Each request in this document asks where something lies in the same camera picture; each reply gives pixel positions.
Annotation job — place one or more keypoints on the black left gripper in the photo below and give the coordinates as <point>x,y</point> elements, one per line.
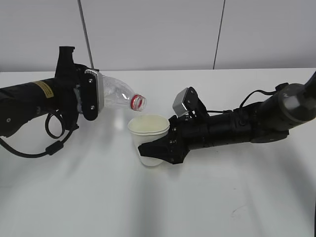
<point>67,80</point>

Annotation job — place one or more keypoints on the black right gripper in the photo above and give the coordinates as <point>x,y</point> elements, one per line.
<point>185,134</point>

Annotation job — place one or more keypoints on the white paper cup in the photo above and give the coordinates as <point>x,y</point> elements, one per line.
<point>147,128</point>

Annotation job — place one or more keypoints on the clear plastic water bottle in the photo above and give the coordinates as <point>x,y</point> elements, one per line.
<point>117,94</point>

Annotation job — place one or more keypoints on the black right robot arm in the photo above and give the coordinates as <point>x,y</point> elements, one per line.
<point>289,106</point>

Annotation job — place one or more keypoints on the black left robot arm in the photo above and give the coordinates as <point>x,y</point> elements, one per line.
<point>21,103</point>

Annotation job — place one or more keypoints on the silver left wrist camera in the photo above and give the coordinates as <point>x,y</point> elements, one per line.
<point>91,94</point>

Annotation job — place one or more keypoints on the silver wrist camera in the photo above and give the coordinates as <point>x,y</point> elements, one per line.
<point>91,94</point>
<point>187,101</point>

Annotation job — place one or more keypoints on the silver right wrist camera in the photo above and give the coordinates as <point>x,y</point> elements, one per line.
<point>187,101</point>

